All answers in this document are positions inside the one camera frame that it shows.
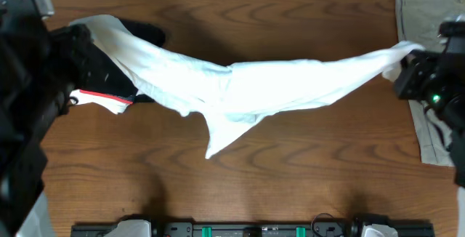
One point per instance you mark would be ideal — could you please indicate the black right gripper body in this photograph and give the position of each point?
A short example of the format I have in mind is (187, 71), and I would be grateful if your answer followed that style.
(425, 85)

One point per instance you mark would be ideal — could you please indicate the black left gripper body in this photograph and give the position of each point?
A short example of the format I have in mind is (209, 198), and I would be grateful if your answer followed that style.
(76, 43)

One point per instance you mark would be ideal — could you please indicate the white printed t-shirt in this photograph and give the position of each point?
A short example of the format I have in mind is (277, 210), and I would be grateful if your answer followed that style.
(235, 98)

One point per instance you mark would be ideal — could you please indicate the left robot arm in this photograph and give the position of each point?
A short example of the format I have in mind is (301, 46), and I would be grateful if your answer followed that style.
(39, 70)

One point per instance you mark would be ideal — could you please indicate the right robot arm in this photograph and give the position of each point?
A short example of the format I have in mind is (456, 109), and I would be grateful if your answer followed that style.
(437, 78)

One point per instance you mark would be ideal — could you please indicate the black folded garment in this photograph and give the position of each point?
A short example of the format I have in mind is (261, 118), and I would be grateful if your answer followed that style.
(107, 78)

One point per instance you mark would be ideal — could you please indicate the olive grey garment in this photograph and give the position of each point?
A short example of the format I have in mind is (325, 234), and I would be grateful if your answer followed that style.
(418, 21)

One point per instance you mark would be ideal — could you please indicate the white folded garment red trim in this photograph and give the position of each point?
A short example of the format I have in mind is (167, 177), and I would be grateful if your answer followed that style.
(113, 103)

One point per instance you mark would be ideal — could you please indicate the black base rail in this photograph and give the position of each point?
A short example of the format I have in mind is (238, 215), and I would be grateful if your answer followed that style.
(323, 225)

